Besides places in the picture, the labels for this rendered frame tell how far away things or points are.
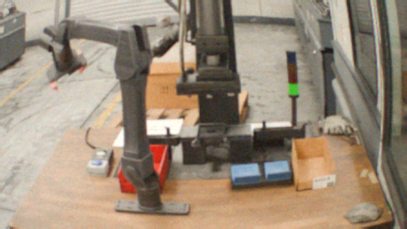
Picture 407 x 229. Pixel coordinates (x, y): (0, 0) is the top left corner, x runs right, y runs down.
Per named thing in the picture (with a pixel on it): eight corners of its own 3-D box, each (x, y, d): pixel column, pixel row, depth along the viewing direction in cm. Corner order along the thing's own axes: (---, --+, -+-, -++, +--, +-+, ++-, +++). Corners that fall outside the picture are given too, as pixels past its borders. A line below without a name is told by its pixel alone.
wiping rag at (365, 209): (340, 213, 147) (345, 227, 135) (341, 204, 147) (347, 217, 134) (378, 204, 147) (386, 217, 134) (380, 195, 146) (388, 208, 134)
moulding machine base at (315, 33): (294, 31, 1025) (287, -18, 998) (342, 35, 1013) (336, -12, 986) (321, 131, 500) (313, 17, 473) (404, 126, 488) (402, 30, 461)
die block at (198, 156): (183, 164, 193) (181, 140, 191) (184, 154, 203) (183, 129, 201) (252, 162, 192) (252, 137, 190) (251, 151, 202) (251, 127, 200)
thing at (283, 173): (266, 183, 169) (267, 173, 168) (264, 164, 184) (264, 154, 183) (291, 180, 169) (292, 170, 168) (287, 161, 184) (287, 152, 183)
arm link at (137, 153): (123, 180, 157) (116, 53, 147) (134, 173, 163) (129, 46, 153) (143, 185, 155) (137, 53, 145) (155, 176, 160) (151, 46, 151)
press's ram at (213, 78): (176, 106, 188) (173, 8, 179) (183, 84, 213) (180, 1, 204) (242, 104, 187) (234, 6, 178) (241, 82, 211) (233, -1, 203)
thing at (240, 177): (234, 186, 169) (234, 176, 168) (232, 166, 184) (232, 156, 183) (260, 184, 169) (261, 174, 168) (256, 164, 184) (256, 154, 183)
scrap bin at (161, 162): (121, 193, 171) (117, 174, 170) (131, 163, 195) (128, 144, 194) (162, 194, 171) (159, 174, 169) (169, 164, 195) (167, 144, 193)
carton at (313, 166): (295, 194, 165) (297, 169, 163) (291, 164, 189) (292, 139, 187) (334, 188, 165) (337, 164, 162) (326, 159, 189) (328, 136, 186)
